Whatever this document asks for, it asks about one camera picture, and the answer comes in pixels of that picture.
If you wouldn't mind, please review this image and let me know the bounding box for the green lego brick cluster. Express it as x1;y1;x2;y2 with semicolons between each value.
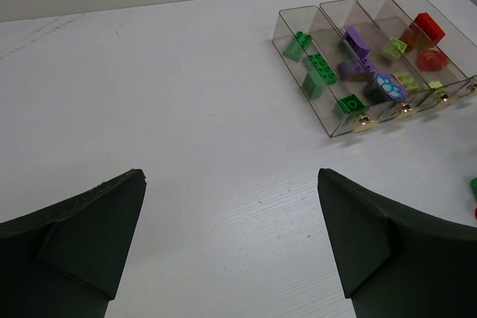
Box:
470;177;477;200

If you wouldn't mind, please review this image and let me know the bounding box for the pale yellow lego brick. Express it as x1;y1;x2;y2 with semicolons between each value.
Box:
429;81;443;89

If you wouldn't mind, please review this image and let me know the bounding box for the red lego brick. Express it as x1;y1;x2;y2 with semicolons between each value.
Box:
414;13;446;44

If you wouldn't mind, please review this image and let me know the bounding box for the clear container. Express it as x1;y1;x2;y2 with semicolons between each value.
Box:
391;0;476;97
357;0;464;109
320;0;423;121
272;5;382;138

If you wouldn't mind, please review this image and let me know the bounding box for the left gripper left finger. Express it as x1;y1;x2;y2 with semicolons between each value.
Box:
1;169;146;317

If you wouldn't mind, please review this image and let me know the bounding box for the light green lego brick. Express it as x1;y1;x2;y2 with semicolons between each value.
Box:
381;36;408;61

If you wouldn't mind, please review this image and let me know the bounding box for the long green lego brick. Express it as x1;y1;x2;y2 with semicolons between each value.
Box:
282;31;312;62

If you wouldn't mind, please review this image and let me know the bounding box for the purple flower lego piece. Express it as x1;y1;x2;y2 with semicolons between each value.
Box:
373;71;408;101

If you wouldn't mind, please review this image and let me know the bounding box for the purple rounded lego brick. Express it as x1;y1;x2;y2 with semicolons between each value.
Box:
337;57;376;80

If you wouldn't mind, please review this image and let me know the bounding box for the red round lego piece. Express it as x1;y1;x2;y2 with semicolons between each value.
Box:
416;48;448;71

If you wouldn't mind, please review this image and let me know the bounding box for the pale green lego brick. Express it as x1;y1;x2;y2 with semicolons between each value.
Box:
392;72;420;93

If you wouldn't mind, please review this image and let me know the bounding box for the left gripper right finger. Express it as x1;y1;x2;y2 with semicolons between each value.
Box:
318;168;476;317

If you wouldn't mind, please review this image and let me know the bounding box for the green square lego brick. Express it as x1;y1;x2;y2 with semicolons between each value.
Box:
302;71;325;99

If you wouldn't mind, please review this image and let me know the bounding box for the green lego plate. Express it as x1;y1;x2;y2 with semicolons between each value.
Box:
302;54;338;85

